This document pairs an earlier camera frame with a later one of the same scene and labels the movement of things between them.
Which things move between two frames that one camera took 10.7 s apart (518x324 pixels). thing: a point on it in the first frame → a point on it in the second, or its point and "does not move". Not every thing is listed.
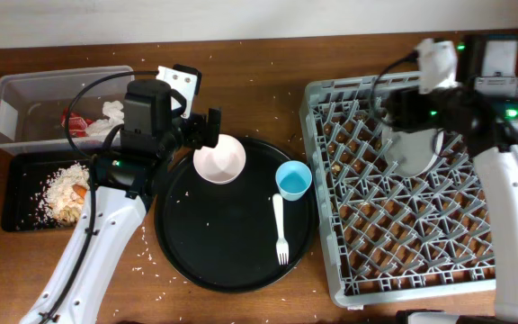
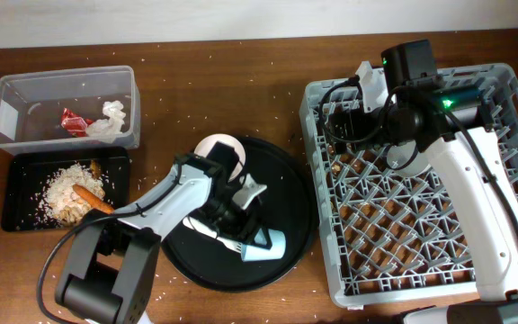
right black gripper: (406, 113) → (357, 120)
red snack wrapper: (78, 124) does not move
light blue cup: (293, 179) → (276, 252)
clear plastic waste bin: (63, 110) does not move
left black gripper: (199, 137) → (244, 229)
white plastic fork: (281, 246) → (195, 225)
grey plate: (412, 152) does not move
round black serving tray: (222, 237) does not move
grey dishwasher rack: (391, 236) does not move
